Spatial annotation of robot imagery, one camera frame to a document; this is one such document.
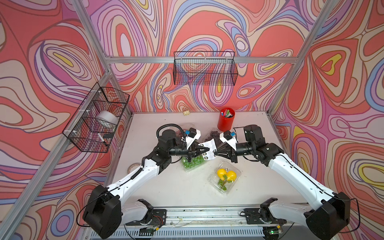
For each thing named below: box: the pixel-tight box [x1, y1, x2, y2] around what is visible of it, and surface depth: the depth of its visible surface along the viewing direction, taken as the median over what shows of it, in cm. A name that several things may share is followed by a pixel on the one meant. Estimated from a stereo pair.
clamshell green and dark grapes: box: [181, 154, 206, 172], surface depth 90 cm
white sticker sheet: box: [198, 138, 218, 161], surface depth 68 cm
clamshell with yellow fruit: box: [207, 160, 242, 196], surface depth 85 cm
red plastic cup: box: [217, 107, 236, 132], surface depth 106 cm
